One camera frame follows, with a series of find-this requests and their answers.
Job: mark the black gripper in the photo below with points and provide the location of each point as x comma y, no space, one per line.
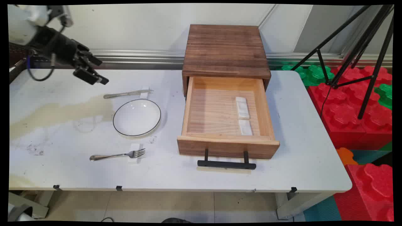
59,45

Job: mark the silver serrated table knife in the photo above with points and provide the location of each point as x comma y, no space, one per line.
122,94

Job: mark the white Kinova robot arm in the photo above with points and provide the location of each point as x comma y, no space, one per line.
20,28

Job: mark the white cutlery rest block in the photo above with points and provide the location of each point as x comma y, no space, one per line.
134,160
144,95

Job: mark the white plate with black rim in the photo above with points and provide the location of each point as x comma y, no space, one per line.
137,117

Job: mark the black mesh object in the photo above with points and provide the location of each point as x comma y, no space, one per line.
17,55

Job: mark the silver fork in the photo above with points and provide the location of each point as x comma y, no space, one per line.
110,156

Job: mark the dark wooden cutting board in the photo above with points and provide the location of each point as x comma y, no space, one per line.
224,50

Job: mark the white table leg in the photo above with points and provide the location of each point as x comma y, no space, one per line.
298,204
28,202

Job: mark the white ceramic cutlery rest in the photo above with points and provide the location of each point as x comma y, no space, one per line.
242,108
245,127

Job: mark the large red foam block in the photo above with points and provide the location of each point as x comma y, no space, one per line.
342,113

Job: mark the orange foam piece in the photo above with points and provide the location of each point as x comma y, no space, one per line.
345,156

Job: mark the teal foam mat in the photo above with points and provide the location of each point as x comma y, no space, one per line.
323,210

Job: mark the black tripod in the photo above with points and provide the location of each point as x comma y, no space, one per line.
367,34

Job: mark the small green foam block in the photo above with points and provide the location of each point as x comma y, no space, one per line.
385,95

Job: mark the aluminium wall rail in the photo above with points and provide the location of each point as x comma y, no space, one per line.
141,58

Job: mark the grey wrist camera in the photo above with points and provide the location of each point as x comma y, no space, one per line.
65,17

